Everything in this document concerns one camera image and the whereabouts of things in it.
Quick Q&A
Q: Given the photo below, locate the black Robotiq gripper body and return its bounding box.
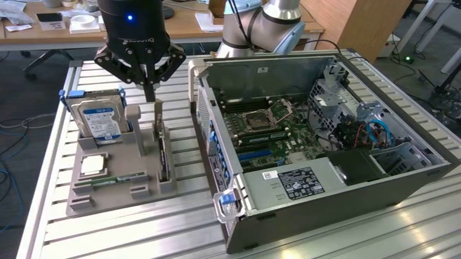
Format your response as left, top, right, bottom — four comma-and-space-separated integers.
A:
98, 0, 171, 68

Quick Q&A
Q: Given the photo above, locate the black graphics card with fan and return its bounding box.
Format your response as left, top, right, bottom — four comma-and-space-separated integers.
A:
153, 99, 174, 184

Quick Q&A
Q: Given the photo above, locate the flat white box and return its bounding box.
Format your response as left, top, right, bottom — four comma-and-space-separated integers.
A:
68, 21, 102, 35

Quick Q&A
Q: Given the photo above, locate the white tape roll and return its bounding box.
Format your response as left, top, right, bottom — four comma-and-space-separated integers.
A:
71, 15, 95, 28

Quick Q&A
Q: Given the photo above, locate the stack of white papers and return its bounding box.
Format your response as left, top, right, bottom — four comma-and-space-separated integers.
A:
195, 12, 226, 32

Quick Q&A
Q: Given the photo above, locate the hard disk in blue carrier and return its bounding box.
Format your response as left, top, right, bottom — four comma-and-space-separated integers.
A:
59, 87, 133, 141

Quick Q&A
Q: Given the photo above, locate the black office chair base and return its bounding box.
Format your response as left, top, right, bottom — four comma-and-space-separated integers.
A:
22, 49, 75, 80

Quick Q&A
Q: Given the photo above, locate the black and white sign box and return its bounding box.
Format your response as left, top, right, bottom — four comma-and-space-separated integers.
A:
36, 12, 67, 31

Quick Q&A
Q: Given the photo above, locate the brown cardboard box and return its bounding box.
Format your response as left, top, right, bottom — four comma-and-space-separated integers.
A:
209, 0, 229, 18

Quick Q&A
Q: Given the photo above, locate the long wooden desk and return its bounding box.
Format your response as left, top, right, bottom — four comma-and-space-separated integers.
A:
0, 0, 328, 52

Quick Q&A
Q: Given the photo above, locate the CPU socket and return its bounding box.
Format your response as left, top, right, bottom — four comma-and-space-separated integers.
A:
243, 110, 280, 131

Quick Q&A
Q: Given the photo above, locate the crumpled plastic bag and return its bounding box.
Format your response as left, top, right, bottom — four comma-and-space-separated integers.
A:
0, 1, 35, 25

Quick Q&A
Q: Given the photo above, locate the metal socket cover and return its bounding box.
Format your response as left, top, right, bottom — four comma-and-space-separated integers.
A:
266, 98, 296, 122

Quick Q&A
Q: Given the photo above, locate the silver CPU chip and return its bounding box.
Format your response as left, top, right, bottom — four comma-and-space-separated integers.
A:
79, 155, 106, 175

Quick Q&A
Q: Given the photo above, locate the green RAM stick bare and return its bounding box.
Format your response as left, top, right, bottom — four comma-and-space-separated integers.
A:
78, 174, 143, 187

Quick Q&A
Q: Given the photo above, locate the blue expansion slot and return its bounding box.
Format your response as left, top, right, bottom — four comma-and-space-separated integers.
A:
237, 149, 274, 160

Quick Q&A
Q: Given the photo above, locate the green motherboard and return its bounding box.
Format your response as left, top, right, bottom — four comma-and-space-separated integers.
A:
215, 96, 328, 173

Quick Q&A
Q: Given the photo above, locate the grey plastic parts rack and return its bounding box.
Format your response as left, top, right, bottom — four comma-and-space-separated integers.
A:
66, 101, 181, 216

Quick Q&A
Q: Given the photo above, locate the perforated metal drive cage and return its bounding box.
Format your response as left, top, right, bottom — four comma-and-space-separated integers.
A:
309, 78, 361, 135

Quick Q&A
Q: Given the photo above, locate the blue plastic case latch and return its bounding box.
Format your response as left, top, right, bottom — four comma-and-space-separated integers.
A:
218, 194, 235, 208

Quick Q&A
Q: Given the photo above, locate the wooden cabinet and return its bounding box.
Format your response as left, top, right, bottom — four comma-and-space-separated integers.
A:
298, 0, 413, 63

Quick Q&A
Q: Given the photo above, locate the grey power supply unit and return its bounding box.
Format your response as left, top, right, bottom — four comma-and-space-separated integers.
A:
235, 158, 349, 213

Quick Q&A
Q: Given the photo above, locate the white box red button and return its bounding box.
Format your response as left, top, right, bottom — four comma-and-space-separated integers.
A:
381, 33, 402, 59

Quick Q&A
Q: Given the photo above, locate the grey open PC case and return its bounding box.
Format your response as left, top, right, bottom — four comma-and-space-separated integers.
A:
187, 48, 453, 256

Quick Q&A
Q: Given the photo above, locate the metal disk bay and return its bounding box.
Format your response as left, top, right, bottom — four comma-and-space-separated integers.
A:
369, 142, 433, 176

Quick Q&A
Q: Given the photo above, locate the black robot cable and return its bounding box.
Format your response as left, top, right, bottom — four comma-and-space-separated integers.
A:
226, 0, 256, 53

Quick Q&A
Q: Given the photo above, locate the black power cable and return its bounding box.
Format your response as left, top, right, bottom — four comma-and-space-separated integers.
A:
294, 39, 364, 59

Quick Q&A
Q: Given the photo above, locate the blue floor cable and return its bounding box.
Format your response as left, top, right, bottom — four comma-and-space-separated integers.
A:
0, 129, 30, 233

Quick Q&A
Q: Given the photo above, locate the blue wire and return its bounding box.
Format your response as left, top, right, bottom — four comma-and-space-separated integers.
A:
366, 119, 396, 148

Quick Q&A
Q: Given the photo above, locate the white desk frame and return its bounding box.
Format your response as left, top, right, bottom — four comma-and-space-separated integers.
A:
392, 0, 461, 74

